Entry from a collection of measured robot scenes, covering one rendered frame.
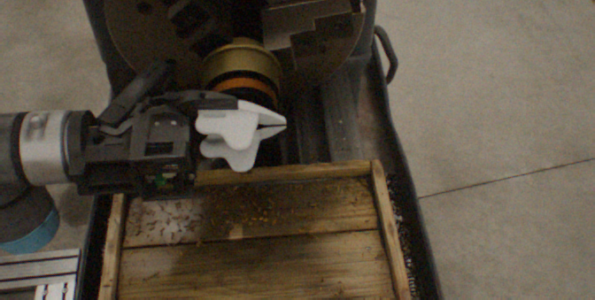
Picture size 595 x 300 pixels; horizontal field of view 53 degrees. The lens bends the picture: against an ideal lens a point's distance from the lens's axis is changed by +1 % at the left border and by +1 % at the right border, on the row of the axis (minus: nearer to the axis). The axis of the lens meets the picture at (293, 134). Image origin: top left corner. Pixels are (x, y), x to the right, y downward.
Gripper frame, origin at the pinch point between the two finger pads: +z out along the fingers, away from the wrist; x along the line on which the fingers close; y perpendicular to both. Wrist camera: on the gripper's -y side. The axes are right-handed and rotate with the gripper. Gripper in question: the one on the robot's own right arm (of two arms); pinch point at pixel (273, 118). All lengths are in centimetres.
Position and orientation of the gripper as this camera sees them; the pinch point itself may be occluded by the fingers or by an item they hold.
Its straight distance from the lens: 62.9
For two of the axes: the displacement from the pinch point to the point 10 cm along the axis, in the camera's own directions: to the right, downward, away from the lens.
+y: 0.8, 7.7, -6.4
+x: 0.0, -6.4, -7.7
